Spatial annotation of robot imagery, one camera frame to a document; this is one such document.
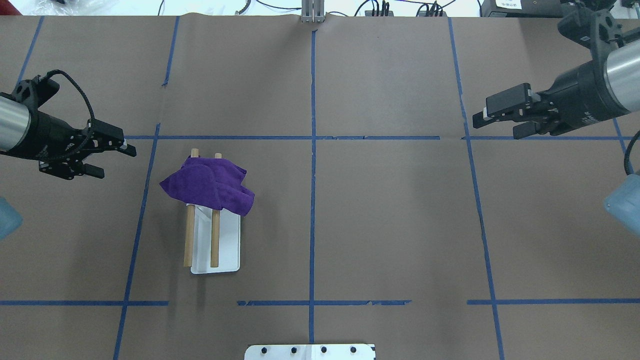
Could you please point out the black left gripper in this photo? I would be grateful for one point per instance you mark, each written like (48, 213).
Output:
(46, 136)

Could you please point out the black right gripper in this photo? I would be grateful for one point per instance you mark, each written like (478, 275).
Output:
(580, 93)

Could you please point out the purple microfiber towel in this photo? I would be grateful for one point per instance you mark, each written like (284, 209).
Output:
(214, 183)

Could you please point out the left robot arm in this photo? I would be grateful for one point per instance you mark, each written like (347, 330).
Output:
(5, 116)

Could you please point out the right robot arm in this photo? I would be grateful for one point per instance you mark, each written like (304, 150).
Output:
(621, 70)

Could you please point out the left wooden rack rod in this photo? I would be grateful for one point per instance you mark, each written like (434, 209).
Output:
(188, 254)

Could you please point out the wooden rack rod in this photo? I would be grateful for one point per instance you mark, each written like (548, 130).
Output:
(215, 238)
(188, 254)

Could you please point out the right wooden rack rod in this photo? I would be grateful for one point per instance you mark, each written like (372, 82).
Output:
(215, 238)

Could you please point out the white rack base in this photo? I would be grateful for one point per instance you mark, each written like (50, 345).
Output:
(229, 246)

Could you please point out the white mounting plate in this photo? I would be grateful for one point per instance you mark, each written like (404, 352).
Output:
(338, 351)

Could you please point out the aluminium frame post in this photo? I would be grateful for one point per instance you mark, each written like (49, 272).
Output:
(313, 11)

